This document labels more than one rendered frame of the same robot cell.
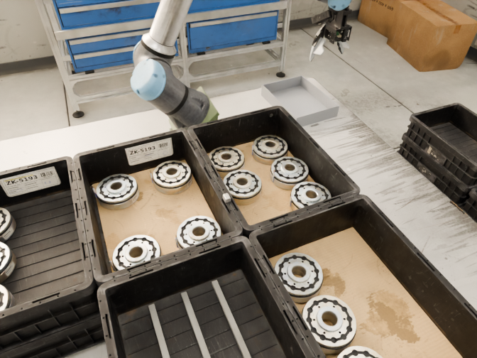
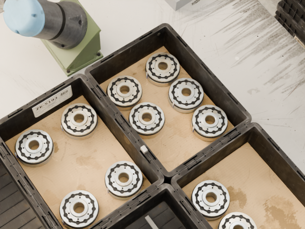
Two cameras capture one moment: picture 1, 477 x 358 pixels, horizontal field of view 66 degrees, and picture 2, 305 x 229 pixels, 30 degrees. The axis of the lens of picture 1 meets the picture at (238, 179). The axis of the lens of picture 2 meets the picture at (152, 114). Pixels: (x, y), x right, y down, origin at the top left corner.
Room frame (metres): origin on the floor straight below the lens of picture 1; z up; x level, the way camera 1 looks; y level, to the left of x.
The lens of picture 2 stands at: (-0.01, 0.18, 2.31)
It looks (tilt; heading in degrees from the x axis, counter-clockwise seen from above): 63 degrees down; 344
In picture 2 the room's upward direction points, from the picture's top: 5 degrees clockwise
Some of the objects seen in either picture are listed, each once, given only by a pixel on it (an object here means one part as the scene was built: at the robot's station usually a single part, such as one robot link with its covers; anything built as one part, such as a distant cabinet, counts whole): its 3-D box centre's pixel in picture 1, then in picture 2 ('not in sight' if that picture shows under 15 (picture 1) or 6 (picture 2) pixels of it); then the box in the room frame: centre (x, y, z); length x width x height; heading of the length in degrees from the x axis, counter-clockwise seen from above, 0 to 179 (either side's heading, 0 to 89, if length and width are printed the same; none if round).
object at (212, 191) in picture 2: (298, 272); (211, 197); (0.42, -0.13, 0.86); 0.05 x 0.05 x 0.01
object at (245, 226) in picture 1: (266, 160); (166, 96); (0.71, -0.07, 0.92); 0.40 x 0.30 x 0.02; 25
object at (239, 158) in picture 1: (226, 158); (124, 90); (0.78, 0.04, 0.86); 0.10 x 0.10 x 0.01
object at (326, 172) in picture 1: (265, 174); (165, 105); (0.71, -0.07, 0.87); 0.40 x 0.30 x 0.11; 25
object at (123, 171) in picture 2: (199, 231); (123, 177); (0.52, 0.09, 0.86); 0.05 x 0.05 x 0.01
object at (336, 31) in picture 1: (336, 23); not in sight; (1.33, -0.34, 1.03); 0.09 x 0.08 x 0.12; 27
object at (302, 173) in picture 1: (289, 169); (186, 92); (0.74, -0.14, 0.86); 0.10 x 0.10 x 0.01
